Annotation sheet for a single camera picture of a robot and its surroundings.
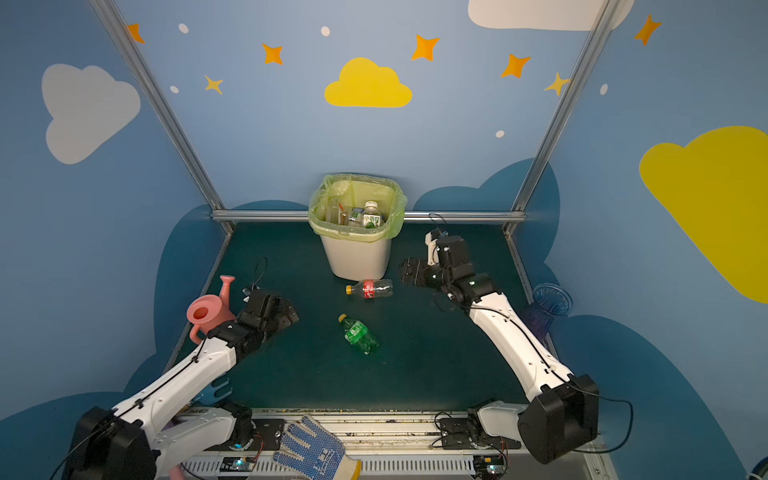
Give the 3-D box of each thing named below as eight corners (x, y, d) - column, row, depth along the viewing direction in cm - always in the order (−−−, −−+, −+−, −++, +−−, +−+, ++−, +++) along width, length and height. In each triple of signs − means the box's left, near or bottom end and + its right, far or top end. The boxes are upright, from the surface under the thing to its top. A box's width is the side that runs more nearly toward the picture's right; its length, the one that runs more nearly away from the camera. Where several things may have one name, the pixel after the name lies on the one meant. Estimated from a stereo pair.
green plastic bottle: (332, 329, 95) (331, 324, 92) (346, 315, 98) (345, 310, 95) (368, 358, 89) (368, 353, 86) (381, 342, 92) (381, 337, 89)
